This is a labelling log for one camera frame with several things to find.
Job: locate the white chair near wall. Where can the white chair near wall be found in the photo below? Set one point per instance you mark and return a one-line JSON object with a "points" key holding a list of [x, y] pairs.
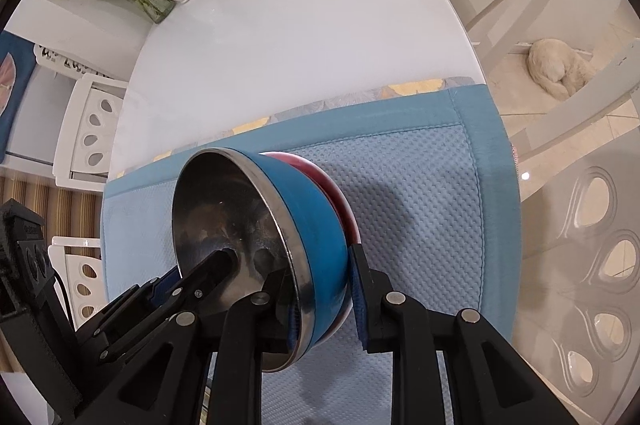
{"points": [[83, 153]]}

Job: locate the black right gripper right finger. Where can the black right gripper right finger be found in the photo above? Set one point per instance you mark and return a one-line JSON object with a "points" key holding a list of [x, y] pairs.
{"points": [[456, 366]]}

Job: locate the blue steel bowl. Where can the blue steel bowl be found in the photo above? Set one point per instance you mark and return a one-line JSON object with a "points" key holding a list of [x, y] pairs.
{"points": [[274, 219]]}

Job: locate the white sleeping dog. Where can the white sleeping dog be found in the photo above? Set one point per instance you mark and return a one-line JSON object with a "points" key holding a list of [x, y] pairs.
{"points": [[557, 68]]}

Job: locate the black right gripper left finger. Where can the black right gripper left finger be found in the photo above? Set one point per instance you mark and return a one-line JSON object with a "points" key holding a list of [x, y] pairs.
{"points": [[213, 361]]}

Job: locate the white carved chair right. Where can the white carved chair right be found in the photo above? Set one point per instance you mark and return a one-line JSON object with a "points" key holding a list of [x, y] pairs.
{"points": [[577, 322]]}

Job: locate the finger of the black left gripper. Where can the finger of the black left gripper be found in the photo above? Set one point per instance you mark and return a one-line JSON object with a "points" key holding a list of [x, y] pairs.
{"points": [[165, 284], [200, 284]]}

